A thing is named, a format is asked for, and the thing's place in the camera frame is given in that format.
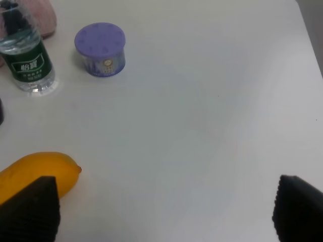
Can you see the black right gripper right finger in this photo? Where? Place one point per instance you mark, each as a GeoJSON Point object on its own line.
{"type": "Point", "coordinates": [297, 214]}

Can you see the pink rolled towel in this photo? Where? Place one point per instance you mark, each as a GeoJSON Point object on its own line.
{"type": "Point", "coordinates": [46, 17]}

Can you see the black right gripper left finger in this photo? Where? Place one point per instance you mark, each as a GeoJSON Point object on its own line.
{"type": "Point", "coordinates": [32, 214]}

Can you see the purple lidded round container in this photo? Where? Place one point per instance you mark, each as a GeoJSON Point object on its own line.
{"type": "Point", "coordinates": [101, 46]}

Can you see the yellow mango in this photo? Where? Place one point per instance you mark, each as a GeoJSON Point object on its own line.
{"type": "Point", "coordinates": [31, 167]}

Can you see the clear water bottle green label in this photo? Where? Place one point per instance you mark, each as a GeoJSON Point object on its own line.
{"type": "Point", "coordinates": [32, 70]}

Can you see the dark cola bottle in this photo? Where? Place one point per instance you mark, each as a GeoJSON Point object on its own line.
{"type": "Point", "coordinates": [2, 116]}

